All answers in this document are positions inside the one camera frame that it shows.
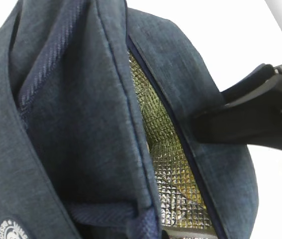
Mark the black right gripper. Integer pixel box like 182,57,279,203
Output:
192,64,282,150

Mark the navy blue lunch bag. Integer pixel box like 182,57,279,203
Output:
0,0,259,239

